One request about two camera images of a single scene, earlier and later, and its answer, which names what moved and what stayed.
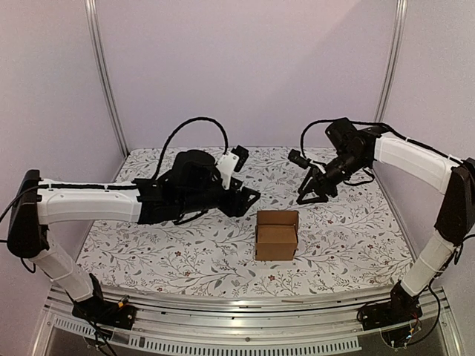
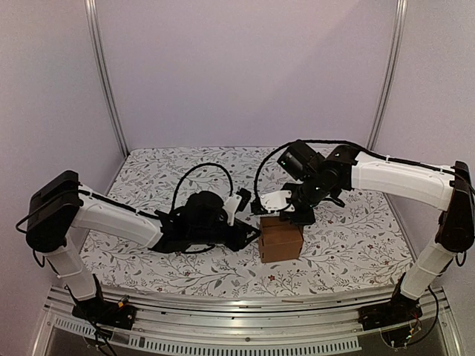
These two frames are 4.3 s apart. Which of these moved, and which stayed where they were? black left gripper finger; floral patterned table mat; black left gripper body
Moved: black left gripper body; black left gripper finger
Stayed: floral patterned table mat
